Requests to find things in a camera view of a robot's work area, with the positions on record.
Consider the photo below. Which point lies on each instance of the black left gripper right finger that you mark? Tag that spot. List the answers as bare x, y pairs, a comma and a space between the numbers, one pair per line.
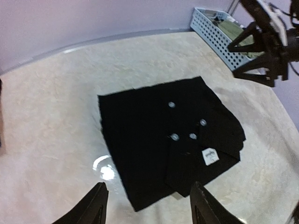
207, 210

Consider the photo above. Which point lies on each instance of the black trousers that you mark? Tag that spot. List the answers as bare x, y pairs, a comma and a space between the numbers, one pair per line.
165, 137

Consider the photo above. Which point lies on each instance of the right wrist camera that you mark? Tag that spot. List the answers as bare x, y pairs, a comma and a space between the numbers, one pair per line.
267, 19

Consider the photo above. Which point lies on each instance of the green cloth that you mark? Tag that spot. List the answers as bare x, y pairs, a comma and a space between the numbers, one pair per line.
232, 31

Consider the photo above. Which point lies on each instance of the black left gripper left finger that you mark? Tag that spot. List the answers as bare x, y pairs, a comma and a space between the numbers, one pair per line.
91, 209

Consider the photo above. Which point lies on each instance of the light blue plastic basket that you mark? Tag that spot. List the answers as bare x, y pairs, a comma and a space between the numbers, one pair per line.
204, 22

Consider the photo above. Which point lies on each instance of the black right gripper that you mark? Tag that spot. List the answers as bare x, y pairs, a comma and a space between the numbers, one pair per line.
273, 62

